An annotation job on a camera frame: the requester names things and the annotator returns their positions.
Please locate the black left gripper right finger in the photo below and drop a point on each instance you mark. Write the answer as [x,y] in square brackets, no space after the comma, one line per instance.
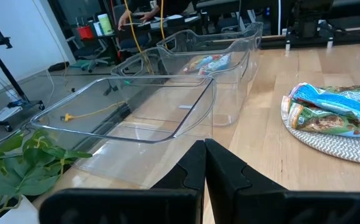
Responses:
[261,208]

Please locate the red container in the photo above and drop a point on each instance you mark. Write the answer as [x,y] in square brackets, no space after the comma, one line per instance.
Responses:
[85,32]

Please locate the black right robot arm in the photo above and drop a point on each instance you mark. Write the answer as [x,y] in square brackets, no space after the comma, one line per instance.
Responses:
[307,21]

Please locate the broad-leaf green plant white pot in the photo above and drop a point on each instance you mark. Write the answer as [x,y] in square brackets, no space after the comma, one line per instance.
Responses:
[27,180]

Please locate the grey office chair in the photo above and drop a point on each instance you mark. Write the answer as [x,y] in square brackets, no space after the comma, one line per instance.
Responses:
[89,54]

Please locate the clear plastic bin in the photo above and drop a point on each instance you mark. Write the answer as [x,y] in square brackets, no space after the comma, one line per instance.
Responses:
[155,104]
[230,102]
[254,37]

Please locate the blue granola bar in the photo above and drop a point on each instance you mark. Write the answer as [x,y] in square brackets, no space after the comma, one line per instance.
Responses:
[332,102]

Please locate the person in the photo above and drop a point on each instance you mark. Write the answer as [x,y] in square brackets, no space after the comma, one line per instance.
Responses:
[149,15]

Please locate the black desk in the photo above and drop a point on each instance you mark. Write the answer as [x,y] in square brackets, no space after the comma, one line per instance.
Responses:
[173,25]

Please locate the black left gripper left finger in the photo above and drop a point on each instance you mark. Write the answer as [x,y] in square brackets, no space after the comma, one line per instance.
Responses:
[167,205]

